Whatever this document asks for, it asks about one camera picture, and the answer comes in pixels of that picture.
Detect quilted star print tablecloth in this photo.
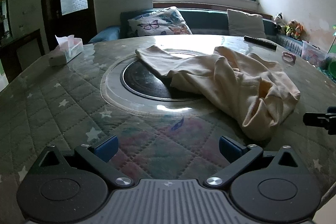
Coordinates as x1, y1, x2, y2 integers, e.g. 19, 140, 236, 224
0, 34, 336, 224

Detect blue cushion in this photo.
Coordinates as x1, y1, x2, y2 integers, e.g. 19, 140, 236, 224
89, 25, 121, 43

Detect teal sofa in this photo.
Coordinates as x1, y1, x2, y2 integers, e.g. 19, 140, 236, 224
89, 7, 327, 58

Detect yellow plush toy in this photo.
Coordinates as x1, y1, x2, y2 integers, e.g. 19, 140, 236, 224
286, 20, 298, 37

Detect plain white pillow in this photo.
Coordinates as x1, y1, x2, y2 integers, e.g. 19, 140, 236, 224
227, 9, 267, 39

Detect tissue box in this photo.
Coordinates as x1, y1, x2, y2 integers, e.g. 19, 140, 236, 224
49, 34, 84, 67

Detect cream garment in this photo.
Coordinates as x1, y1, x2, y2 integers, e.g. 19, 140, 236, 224
135, 46, 301, 141

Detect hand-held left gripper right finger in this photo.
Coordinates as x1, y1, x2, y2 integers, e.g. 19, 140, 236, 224
203, 135, 306, 189

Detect butterfly print pillow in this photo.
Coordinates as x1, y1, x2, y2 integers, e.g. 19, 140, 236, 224
128, 6, 193, 38

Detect round black built-in cooker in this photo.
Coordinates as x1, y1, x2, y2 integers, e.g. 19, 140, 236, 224
120, 51, 208, 102

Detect orange plush toy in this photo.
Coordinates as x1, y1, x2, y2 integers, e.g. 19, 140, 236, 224
294, 22, 305, 41

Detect clear plastic storage box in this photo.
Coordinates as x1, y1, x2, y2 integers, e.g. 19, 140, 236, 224
301, 40, 328, 67

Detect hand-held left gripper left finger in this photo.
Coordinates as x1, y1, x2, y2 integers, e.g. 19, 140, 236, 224
31, 135, 134, 189

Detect dark framed interior window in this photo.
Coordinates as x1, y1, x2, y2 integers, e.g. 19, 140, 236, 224
0, 0, 12, 41

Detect pink hair clip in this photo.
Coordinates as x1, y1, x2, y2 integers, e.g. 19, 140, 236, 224
282, 51, 297, 62

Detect dark wooden cabinet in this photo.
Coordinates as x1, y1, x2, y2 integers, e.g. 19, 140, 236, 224
0, 28, 45, 83

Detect green plastic bowl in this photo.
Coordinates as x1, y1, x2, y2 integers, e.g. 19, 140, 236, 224
325, 60, 336, 77

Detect black remote control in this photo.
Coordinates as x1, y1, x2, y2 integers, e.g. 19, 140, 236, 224
244, 35, 277, 51

